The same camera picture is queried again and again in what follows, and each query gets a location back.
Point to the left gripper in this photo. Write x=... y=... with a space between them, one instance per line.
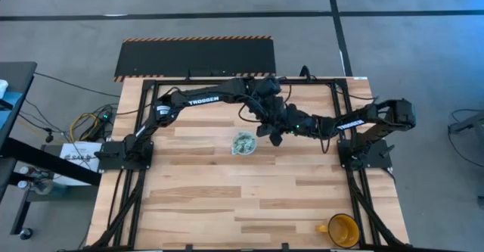
x=273 y=110

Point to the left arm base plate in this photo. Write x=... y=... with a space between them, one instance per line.
x=113 y=161

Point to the black box device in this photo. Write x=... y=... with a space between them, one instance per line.
x=206 y=72

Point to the black side desk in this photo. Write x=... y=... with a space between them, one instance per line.
x=15 y=78

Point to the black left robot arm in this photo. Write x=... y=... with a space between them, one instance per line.
x=204 y=98

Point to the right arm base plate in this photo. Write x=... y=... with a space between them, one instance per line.
x=382 y=162

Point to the green white sweetener packet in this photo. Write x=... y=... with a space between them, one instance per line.
x=249 y=142
x=239 y=148

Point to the clear plastic cup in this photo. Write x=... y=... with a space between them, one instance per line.
x=254 y=146

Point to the yellow mug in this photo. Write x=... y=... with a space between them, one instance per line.
x=343 y=231

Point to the blue flat item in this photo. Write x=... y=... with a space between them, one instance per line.
x=9 y=104

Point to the black equipment stand foot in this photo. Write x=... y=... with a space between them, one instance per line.
x=469 y=123

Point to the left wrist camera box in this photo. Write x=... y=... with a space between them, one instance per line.
x=269 y=86

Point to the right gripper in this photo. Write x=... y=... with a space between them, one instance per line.
x=296 y=125

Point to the black power supply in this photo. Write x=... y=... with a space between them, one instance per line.
x=102 y=121

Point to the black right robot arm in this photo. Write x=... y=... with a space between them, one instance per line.
x=351 y=125

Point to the black hazard-striped floor mat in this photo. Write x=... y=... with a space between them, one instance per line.
x=196 y=57

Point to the white cloth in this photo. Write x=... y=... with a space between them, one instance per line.
x=2 y=87

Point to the black power plug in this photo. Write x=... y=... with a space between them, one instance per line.
x=49 y=136

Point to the clear glass jar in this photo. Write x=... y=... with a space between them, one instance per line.
x=42 y=186

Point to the clear bottle white cap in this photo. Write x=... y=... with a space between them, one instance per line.
x=23 y=170
x=22 y=184

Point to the white printed paper sheet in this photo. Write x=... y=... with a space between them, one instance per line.
x=75 y=159

